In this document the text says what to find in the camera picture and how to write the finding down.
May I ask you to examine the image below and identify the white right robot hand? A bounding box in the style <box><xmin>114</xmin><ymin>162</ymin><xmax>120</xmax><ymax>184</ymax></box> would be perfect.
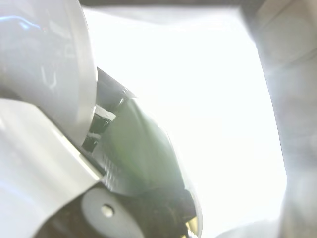
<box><xmin>0</xmin><ymin>66</ymin><xmax>204</xmax><ymax>238</ymax></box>

